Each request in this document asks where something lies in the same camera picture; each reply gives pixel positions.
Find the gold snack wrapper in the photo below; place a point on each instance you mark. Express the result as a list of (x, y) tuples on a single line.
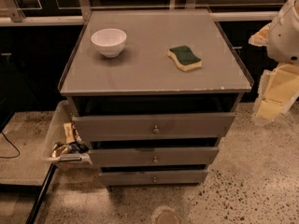
[(60, 149)]

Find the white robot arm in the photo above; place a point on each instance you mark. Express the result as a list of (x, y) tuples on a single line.
[(283, 39)]

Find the grey drawer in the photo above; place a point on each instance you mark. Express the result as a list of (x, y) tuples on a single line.
[(153, 177), (163, 156), (146, 127)]

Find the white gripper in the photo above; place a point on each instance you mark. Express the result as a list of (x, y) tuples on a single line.
[(285, 37)]

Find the green yellow sponge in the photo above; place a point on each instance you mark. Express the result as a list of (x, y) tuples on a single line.
[(184, 58)]

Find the metal railing frame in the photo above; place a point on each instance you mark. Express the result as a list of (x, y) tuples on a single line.
[(79, 11)]

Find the white ceramic bowl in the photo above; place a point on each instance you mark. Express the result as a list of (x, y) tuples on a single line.
[(109, 42)]

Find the dark blue snack packet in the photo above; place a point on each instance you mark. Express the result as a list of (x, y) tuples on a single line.
[(78, 147)]

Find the tan snack packet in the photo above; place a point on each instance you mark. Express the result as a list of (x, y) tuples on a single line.
[(69, 134)]

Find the grey middle drawer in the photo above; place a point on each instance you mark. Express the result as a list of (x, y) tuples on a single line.
[(163, 156)]

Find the grey top drawer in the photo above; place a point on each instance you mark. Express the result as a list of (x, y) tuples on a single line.
[(146, 127)]

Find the grey drawer cabinet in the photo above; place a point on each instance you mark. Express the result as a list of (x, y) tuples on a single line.
[(144, 80)]

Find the grey bottom drawer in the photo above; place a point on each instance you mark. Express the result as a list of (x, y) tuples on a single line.
[(153, 177)]

